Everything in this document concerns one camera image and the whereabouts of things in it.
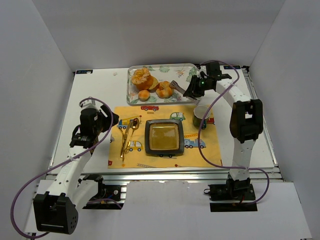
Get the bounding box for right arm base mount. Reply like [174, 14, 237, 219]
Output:
[203, 178, 258, 213]

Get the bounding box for yellow vehicle print placemat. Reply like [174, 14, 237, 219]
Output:
[108, 105, 223, 169]

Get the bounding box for gold spoon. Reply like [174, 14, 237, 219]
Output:
[124, 117, 140, 159]

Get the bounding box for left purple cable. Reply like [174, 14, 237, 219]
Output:
[10, 97, 123, 238]

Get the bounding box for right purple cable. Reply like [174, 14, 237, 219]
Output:
[197, 59, 270, 208]

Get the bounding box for floral white tray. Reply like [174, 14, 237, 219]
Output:
[126, 63, 199, 106]

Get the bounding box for green mug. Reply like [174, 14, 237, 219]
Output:
[192, 105, 210, 130]

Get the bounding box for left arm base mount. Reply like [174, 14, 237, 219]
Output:
[78, 174, 124, 210]

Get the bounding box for metal tongs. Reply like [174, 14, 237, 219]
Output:
[169, 80, 200, 105]

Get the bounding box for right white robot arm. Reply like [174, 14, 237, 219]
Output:
[183, 61, 263, 191]

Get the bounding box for large orange bread roll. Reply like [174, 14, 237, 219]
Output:
[131, 67, 159, 92]

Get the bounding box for purple cable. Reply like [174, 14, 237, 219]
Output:
[197, 59, 270, 208]
[10, 97, 123, 238]

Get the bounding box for gold fork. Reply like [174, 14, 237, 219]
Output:
[120, 120, 133, 161]

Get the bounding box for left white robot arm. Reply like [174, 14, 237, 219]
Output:
[33, 97, 119, 235]

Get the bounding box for small round bread bun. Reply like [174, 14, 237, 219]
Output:
[138, 90, 150, 102]

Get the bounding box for black square plate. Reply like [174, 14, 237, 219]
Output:
[144, 119, 184, 158]

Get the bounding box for ring shaped bread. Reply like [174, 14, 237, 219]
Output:
[156, 81, 174, 99]

